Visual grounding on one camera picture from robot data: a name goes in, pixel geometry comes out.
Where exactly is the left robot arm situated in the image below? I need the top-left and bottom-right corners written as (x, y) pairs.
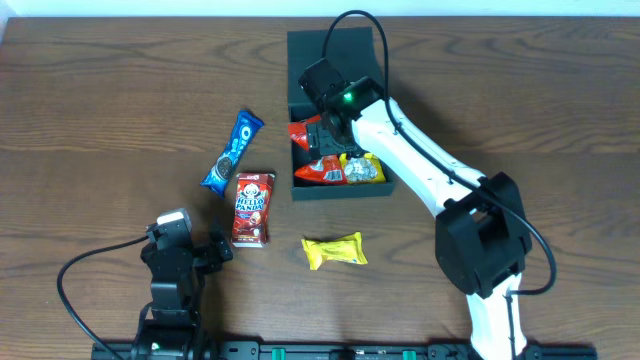
top-left (130, 219), bottom-right (233, 360)

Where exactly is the small yellow snack packet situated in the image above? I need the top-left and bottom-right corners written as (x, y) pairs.
top-left (301, 232), bottom-right (368, 271)

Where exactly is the red snack bag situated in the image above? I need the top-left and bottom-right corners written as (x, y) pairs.
top-left (288, 115), bottom-right (347, 185)

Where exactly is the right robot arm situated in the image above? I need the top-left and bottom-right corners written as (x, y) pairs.
top-left (299, 75), bottom-right (532, 359)

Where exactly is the red Hello Panda box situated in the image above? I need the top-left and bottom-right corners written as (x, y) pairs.
top-left (231, 172), bottom-right (275, 248)

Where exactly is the yellow seed snack bag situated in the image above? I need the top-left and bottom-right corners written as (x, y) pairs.
top-left (339, 153), bottom-right (386, 184)

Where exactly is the dark green open box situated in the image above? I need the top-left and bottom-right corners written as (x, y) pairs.
top-left (287, 27), bottom-right (394, 201)

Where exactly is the blue Oreo cookie pack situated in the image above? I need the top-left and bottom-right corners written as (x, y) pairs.
top-left (200, 110), bottom-right (264, 197)

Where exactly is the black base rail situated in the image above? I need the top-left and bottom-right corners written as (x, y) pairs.
top-left (90, 340), bottom-right (599, 360)

